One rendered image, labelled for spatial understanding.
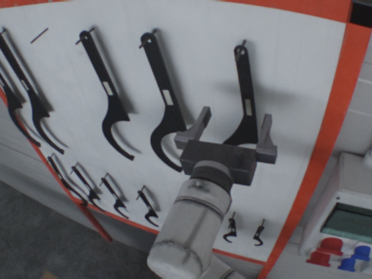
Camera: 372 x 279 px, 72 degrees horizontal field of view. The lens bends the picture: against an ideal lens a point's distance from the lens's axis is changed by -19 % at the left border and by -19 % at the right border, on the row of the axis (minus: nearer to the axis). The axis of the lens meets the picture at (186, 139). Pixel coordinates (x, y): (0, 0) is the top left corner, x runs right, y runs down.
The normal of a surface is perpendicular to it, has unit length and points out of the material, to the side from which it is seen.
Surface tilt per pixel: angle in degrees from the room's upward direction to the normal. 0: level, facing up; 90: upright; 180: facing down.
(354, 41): 90
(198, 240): 40
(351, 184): 0
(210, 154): 7
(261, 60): 90
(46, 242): 0
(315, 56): 90
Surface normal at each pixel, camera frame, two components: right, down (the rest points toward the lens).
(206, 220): 0.44, -0.41
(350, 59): -0.37, 0.73
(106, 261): -0.11, -0.64
